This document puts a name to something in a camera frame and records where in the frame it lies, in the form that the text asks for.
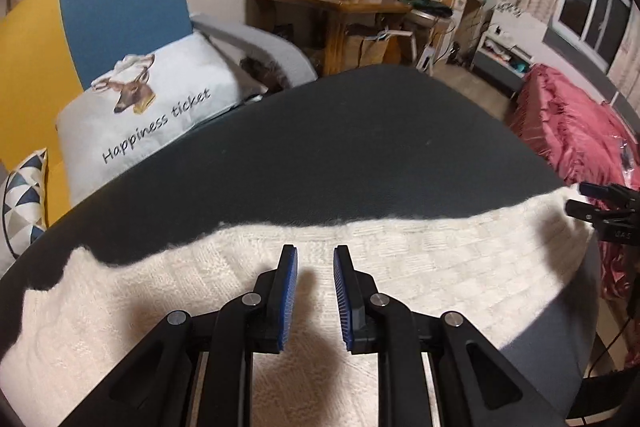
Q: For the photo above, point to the dark furry cloth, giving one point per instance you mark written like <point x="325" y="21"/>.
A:
<point x="267" y="74"/>

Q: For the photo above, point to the red ruffled bedspread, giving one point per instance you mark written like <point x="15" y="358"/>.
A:
<point x="575" y="132"/>

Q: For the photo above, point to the brown paper bag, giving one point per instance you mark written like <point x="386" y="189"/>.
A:
<point x="365" y="52"/>

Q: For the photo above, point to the round stool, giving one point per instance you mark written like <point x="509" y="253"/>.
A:
<point x="425" y="19"/>

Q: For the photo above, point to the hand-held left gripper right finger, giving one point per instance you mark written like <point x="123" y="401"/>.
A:
<point x="344" y="302"/>

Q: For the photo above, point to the geometric triangle print pillow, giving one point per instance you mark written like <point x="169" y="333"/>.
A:
<point x="22" y="207"/>

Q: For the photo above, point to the wooden desk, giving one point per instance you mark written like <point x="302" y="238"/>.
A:
<point x="325" y="4"/>

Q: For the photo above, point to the white deer print pillow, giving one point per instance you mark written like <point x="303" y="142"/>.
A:
<point x="165" y="77"/>

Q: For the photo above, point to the white shelf unit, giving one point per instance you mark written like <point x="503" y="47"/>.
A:
<point x="500" y="52"/>

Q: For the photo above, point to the cream knitted towel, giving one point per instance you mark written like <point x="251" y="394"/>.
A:
<point x="450" y="247"/>

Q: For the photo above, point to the dark corner window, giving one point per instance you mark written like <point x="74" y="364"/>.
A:
<point x="595" y="7"/>

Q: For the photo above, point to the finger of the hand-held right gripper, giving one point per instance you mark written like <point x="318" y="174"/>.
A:
<point x="585" y="210"/>
<point x="595" y="190"/>

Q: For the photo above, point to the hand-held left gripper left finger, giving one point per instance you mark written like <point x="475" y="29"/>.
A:
<point x="289" y="302"/>

